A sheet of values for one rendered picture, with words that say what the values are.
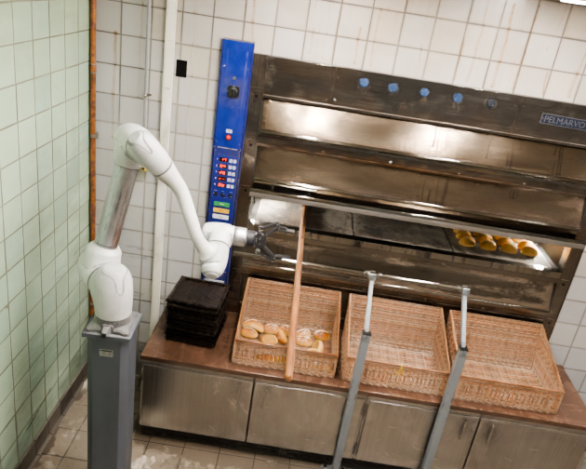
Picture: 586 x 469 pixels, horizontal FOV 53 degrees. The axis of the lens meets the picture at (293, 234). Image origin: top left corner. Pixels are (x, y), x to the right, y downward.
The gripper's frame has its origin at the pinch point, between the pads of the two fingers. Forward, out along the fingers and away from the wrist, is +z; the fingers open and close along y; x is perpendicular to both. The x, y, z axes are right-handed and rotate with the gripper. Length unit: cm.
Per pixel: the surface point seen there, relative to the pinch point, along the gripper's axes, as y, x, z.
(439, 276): 31, -55, 88
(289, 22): -93, -55, -17
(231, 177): -10, -52, -37
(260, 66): -70, -56, -29
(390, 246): 16, -55, 56
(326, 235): 17, -55, 19
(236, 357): 72, -6, -18
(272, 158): -23, -57, -17
